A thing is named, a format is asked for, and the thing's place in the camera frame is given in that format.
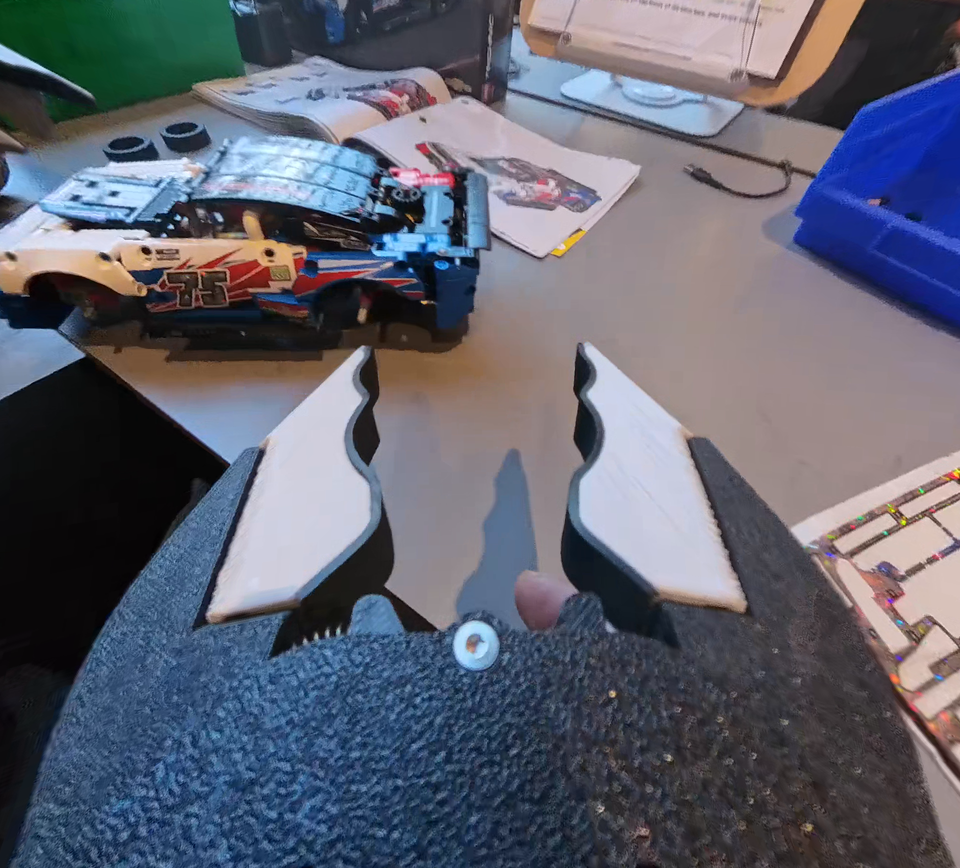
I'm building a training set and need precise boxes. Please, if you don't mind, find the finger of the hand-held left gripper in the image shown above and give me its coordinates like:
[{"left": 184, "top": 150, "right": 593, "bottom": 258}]
[{"left": 0, "top": 43, "right": 97, "bottom": 134}]

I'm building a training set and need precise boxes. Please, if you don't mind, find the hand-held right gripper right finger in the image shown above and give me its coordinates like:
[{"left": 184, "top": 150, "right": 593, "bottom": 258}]
[{"left": 561, "top": 341, "right": 749, "bottom": 648}]

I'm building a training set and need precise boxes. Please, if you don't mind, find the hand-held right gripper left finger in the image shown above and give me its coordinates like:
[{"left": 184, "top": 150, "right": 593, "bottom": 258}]
[{"left": 204, "top": 346, "right": 395, "bottom": 623}]

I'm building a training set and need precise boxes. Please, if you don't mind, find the toy brick race car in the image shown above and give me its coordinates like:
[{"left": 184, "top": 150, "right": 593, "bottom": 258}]
[{"left": 0, "top": 136, "right": 492, "bottom": 340}]

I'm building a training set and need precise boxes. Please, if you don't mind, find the instruction booklet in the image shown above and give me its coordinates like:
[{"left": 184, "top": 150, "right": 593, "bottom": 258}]
[{"left": 192, "top": 55, "right": 642, "bottom": 259}]

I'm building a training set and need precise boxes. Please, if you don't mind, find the person's right hand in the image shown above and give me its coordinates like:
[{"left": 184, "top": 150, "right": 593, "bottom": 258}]
[{"left": 514, "top": 571, "right": 579, "bottom": 633}]

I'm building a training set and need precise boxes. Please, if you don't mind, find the green plastic bin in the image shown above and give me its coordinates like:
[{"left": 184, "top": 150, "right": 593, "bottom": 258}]
[{"left": 0, "top": 0, "right": 245, "bottom": 123}]

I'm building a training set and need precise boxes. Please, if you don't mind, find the holographic sticker sheet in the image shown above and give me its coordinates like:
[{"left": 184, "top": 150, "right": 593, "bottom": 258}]
[{"left": 791, "top": 451, "right": 960, "bottom": 772}]

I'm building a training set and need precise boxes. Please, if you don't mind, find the blue plastic bin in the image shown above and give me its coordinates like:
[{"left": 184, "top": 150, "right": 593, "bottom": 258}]
[{"left": 793, "top": 67, "right": 960, "bottom": 329}]

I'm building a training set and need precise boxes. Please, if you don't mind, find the black toy set box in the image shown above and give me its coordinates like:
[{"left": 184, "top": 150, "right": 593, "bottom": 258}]
[{"left": 217, "top": 0, "right": 524, "bottom": 106}]

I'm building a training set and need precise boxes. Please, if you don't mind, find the wooden document holder board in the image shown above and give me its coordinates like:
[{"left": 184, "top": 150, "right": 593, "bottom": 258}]
[{"left": 519, "top": 0, "right": 918, "bottom": 108}]

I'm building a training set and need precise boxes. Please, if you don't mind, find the black usb cable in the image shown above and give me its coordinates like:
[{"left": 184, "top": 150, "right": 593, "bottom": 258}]
[{"left": 682, "top": 159, "right": 819, "bottom": 200}]

